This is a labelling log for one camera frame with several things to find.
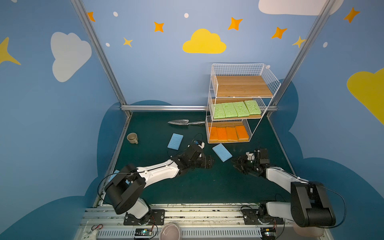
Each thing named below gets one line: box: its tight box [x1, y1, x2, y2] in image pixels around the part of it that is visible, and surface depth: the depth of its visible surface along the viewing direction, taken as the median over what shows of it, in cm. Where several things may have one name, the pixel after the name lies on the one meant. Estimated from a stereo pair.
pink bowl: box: [159, 223, 181, 240], surface depth 71 cm
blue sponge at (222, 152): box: [212, 143, 233, 163], surface depth 100 cm
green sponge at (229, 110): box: [221, 102, 238, 118], surface depth 88 cm
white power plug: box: [82, 229, 98, 240], surface depth 69 cm
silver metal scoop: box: [167, 119, 206, 126], surface depth 117 cm
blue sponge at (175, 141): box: [167, 133, 184, 151], surface depth 106 cm
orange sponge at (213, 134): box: [209, 126, 219, 143], surface depth 109 cm
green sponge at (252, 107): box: [244, 100, 261, 115], surface depth 90 cm
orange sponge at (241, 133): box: [235, 125, 249, 142], surface depth 109 cm
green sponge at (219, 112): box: [213, 103, 226, 119], surface depth 87 cm
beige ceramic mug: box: [126, 132, 139, 145], surface depth 103 cm
